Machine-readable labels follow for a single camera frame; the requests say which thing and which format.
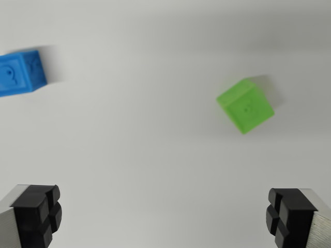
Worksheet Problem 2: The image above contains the blue embossed toy cube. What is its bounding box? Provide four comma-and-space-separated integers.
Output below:
0, 49, 48, 98

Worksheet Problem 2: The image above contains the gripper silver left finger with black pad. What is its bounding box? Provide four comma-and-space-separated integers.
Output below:
0, 184, 63, 248

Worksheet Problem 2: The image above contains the green embossed toy cube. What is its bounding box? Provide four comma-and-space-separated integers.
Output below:
216, 79, 275, 135

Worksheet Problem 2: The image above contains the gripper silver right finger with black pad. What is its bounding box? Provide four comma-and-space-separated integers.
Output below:
265, 188, 331, 248

